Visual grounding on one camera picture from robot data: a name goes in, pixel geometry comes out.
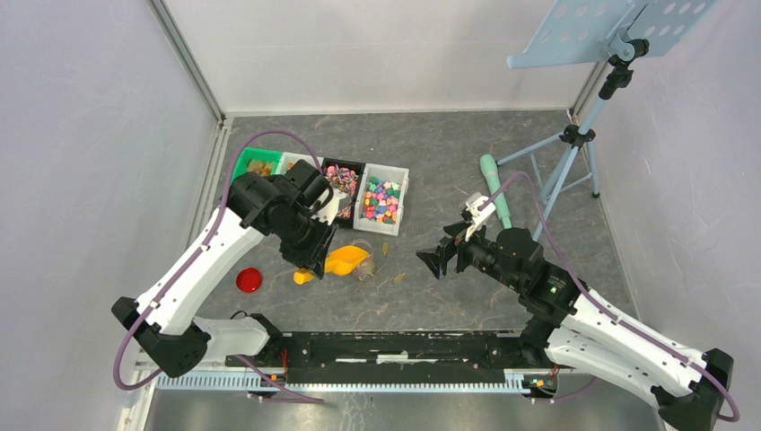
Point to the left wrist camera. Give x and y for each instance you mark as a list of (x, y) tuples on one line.
[(329, 213)]

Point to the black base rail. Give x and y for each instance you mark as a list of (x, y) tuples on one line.
[(400, 357)]

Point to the blue music stand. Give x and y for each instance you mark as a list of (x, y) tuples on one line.
[(602, 33)]

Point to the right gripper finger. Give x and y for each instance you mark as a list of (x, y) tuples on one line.
[(459, 229), (435, 260)]

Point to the clear plastic jar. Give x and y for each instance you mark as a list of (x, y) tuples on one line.
[(366, 269)]

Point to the white star candy bin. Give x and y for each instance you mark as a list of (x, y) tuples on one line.
[(379, 206)]

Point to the green candy bin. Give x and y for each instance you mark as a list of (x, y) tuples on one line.
[(264, 162)]

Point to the black swirl lollipop bin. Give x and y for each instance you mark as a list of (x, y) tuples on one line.
[(345, 178)]

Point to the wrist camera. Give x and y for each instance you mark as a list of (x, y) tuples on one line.
[(329, 213), (478, 209)]

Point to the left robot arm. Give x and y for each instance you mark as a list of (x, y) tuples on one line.
[(298, 207)]

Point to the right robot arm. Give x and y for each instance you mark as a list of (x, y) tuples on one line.
[(573, 325)]

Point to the orange plastic scoop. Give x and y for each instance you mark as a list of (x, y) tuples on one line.
[(340, 262)]

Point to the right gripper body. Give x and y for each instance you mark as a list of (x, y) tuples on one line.
[(470, 252)]

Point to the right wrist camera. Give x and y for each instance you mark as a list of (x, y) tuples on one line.
[(478, 209)]

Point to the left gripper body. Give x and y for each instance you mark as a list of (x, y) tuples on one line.
[(305, 240)]

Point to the white lollipop bin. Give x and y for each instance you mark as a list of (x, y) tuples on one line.
[(288, 160)]

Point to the red jar lid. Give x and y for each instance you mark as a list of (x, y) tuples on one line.
[(249, 280)]

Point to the aluminium frame post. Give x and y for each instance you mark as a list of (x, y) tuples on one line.
[(171, 29)]

